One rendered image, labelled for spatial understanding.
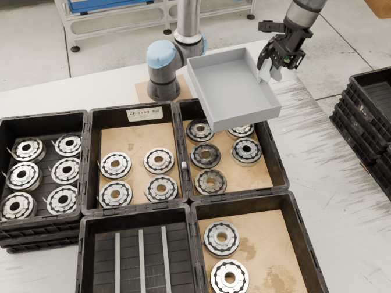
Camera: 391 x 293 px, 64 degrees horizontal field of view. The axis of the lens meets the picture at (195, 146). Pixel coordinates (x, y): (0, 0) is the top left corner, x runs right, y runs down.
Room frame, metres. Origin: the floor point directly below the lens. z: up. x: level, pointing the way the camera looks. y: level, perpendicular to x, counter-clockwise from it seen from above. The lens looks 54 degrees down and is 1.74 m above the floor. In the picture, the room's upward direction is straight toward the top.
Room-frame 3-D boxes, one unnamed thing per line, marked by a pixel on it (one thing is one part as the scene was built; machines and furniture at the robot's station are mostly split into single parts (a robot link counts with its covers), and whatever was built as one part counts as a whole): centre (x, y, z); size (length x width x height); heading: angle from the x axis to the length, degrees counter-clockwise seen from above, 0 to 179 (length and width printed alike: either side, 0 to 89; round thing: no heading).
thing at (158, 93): (1.04, 0.14, 0.78); 0.15 x 0.15 x 0.10
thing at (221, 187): (0.50, -0.05, 0.86); 0.10 x 0.10 x 0.01
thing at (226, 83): (0.70, -0.11, 1.07); 0.27 x 0.20 x 0.05; 17
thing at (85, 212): (0.57, 0.19, 0.92); 0.40 x 0.30 x 0.02; 8
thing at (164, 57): (1.05, 0.14, 0.89); 0.13 x 0.12 x 0.14; 130
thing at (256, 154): (0.62, -0.18, 0.86); 0.10 x 0.10 x 0.01
